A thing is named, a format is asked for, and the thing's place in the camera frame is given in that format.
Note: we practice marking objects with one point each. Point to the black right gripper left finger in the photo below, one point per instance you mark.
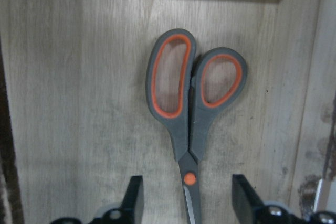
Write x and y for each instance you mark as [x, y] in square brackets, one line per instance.
[132, 206]

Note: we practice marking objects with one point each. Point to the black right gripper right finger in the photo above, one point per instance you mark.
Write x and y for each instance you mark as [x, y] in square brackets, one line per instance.
[246, 202]

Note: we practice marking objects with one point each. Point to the white drawer handle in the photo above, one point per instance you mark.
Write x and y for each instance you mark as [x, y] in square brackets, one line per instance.
[325, 196]

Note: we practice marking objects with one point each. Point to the grey orange handled scissors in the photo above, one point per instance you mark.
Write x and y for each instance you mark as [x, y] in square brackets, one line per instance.
[189, 124]

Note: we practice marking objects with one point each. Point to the wooden drawer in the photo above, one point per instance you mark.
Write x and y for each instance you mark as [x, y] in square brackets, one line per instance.
[75, 73]

